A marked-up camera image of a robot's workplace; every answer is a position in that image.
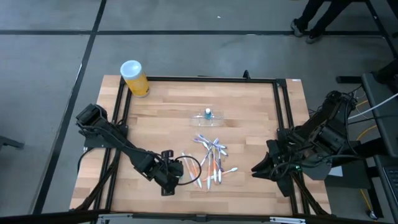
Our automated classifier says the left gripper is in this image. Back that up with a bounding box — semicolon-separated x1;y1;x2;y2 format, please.
155;159;185;197

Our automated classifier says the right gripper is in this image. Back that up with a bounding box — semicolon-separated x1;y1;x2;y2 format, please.
251;138;299;181

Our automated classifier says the purple and white toothbrush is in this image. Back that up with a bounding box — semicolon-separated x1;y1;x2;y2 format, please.
197;134;228;149
217;147;223;185
200;138;220;167
211;144;229;156
192;138;211;150

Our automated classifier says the silver aluminium extrusion bar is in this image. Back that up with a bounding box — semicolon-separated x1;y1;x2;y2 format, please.
96;213;307;224

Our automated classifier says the clear acrylic organizer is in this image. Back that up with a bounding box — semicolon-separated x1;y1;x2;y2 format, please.
189;108;225;128

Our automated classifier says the yellow wipes canister white lid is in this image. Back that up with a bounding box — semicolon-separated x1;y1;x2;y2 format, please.
119;60;150;98

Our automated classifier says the grey desk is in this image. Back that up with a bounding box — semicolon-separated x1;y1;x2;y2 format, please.
360;72;398;224

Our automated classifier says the black keyboard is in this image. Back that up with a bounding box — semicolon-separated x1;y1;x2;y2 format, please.
382;166;398;202

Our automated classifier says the person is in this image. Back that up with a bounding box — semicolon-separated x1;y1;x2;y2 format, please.
290;0;346;45

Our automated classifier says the black furniture foot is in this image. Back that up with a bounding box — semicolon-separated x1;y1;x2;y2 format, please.
0;135;25;152

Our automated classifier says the black looped cable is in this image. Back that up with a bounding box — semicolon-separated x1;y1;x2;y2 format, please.
174;154;203;187

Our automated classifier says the yellow cable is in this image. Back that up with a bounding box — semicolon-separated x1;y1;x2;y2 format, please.
355;99;379;218

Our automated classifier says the white cable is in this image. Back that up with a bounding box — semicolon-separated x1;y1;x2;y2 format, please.
347;92;398;121

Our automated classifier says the black desk leg frame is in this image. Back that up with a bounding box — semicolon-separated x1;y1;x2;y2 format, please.
365;0;398;57

